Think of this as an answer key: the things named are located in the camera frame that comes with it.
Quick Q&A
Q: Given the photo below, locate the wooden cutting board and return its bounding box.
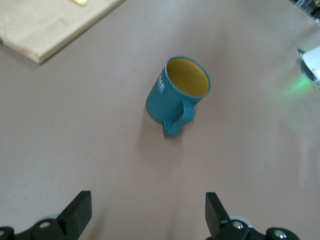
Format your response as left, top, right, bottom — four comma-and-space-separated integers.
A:
0, 0, 127, 65

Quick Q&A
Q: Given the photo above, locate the teal mug yellow inside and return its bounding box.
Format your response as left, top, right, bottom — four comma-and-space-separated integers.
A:
144, 54, 212, 137

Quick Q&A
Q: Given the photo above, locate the brown table cloth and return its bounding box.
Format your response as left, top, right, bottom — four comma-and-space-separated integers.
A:
0, 0, 320, 240

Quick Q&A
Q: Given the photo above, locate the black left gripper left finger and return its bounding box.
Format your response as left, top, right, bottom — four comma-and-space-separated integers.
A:
0, 191, 92, 240

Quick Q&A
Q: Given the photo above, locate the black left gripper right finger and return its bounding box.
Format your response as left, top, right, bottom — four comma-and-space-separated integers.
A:
205, 192, 301, 240

